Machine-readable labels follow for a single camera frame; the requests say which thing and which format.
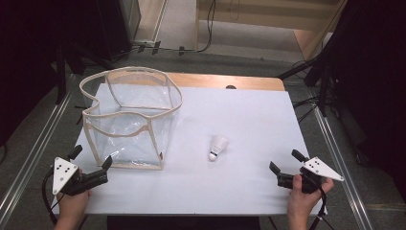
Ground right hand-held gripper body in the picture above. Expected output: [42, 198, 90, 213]
[277, 156, 346, 195]

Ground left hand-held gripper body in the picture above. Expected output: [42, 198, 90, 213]
[52, 156, 109, 197]

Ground clear bag with beige trim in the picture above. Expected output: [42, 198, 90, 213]
[79, 65, 184, 171]

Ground white shuttlecock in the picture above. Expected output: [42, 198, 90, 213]
[208, 134, 229, 162]

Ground person's right hand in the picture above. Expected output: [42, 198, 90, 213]
[286, 173, 335, 221]

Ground person's left hand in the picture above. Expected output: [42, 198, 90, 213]
[56, 168, 93, 221]

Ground white table board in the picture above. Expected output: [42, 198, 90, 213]
[51, 83, 324, 217]

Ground black metal stand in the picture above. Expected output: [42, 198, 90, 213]
[277, 54, 334, 118]

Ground black stand leg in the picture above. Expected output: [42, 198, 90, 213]
[56, 44, 68, 105]

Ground black curtain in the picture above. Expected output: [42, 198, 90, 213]
[0, 0, 106, 148]
[319, 0, 406, 204]

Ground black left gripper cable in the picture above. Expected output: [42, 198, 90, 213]
[41, 169, 65, 226]

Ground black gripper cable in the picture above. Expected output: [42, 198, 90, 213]
[307, 186, 336, 230]
[41, 169, 65, 226]

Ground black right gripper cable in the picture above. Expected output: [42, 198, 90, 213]
[307, 186, 336, 230]

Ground metal floor rail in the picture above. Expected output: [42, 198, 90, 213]
[310, 95, 374, 230]
[0, 75, 78, 221]

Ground black floor cables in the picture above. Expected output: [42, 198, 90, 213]
[291, 60, 322, 125]

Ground light wooden shelf frame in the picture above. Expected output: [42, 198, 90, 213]
[194, 0, 349, 61]

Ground black hanging cable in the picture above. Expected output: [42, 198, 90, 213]
[159, 0, 216, 54]

